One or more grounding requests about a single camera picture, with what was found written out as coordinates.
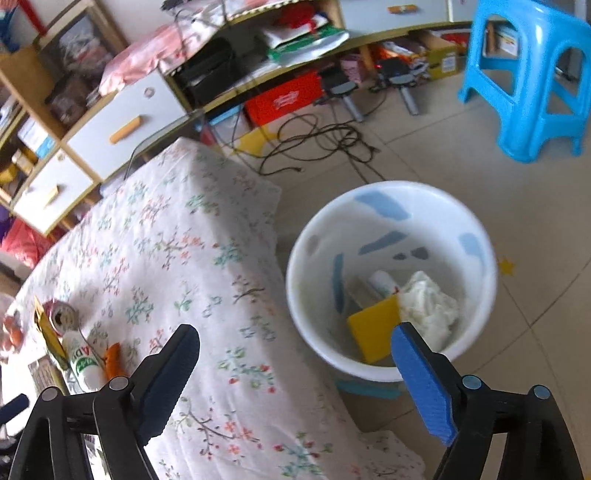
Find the white plastic bin blue marks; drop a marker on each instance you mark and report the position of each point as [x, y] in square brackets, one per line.
[323, 240]

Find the orange fruits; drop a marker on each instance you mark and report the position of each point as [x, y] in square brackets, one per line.
[13, 339]

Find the yellow cardboard box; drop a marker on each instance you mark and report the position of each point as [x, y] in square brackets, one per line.
[445, 60]

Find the white bottle green label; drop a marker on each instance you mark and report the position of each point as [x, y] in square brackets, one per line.
[83, 364]

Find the pink drink can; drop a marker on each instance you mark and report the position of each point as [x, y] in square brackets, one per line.
[62, 316]

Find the orange wrapper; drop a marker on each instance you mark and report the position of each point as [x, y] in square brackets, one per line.
[113, 362]

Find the white tube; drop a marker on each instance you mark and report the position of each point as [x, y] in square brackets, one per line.
[382, 281]

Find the floral tablecloth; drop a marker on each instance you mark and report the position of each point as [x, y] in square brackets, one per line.
[184, 258]

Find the yellow star sticker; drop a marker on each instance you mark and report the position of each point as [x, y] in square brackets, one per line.
[506, 266]

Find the teal plastic piece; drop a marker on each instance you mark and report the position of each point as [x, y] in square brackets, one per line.
[369, 391]

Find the pink cloth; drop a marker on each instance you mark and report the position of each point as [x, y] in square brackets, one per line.
[134, 60]

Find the dark printed packet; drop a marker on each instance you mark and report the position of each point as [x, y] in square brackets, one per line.
[44, 374]

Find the blue plastic stool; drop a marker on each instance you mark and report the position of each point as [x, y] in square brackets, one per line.
[521, 32]

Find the wooden cabinet white drawers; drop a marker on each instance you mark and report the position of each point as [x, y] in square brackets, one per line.
[134, 101]

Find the framed picture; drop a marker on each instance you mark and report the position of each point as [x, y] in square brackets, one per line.
[76, 46]

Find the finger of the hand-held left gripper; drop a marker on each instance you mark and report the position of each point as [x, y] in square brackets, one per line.
[14, 407]

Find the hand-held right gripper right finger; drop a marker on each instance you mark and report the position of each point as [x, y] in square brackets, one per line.
[420, 383]

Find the red box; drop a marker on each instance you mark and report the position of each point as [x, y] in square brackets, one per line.
[281, 99]

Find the white tissue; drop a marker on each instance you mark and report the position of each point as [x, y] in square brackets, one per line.
[429, 304]

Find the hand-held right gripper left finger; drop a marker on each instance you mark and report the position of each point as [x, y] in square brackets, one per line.
[161, 397]

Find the black box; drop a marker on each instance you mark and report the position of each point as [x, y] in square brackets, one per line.
[207, 76]

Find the red bag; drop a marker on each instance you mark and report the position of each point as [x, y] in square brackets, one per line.
[23, 242]

